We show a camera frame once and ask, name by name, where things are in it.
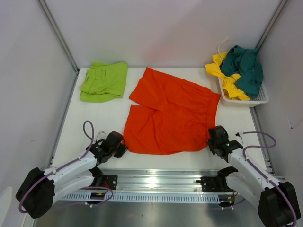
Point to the lime green shorts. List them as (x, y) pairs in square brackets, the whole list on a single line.
[(104, 82)]

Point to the aluminium rail frame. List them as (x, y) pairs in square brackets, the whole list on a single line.
[(131, 181)]

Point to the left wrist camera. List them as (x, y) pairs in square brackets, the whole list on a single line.
[(100, 136)]

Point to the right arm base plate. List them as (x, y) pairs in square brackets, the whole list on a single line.
[(210, 184)]

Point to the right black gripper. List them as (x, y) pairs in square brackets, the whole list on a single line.
[(210, 145)]

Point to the white plastic basket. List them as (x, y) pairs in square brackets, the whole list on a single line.
[(262, 98)]

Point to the orange shorts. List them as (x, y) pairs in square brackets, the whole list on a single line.
[(170, 115)]

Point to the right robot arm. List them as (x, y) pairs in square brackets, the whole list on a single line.
[(275, 201)]

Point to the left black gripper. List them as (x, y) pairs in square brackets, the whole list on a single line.
[(122, 149)]

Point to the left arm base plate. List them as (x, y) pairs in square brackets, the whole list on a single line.
[(110, 181)]

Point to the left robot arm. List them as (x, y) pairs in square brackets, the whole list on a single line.
[(41, 189)]

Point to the yellow shorts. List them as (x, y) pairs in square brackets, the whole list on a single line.
[(230, 90)]

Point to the slotted cable duct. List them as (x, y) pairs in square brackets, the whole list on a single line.
[(197, 197)]

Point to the teal shorts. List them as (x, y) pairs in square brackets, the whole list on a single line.
[(244, 62)]

